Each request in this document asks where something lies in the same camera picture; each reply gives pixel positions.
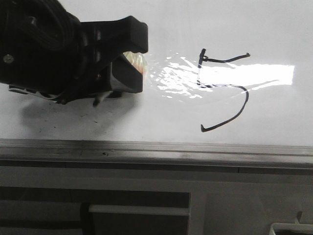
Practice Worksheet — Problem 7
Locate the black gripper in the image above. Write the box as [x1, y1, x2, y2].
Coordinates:
[0, 0, 112, 104]

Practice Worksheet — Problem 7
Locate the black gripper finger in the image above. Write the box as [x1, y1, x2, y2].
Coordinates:
[108, 55, 143, 94]
[81, 16, 149, 64]

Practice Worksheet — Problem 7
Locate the white whiteboard marker with tape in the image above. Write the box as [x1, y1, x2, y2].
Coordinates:
[92, 51, 149, 107]

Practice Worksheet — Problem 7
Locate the white whiteboard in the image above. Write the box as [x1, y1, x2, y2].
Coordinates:
[0, 0, 313, 146]

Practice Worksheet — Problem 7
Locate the dark cabinet under table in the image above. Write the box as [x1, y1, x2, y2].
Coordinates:
[0, 187, 190, 235]

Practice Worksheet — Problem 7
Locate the aluminium whiteboard frame rail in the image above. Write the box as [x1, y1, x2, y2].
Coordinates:
[0, 139, 313, 175]

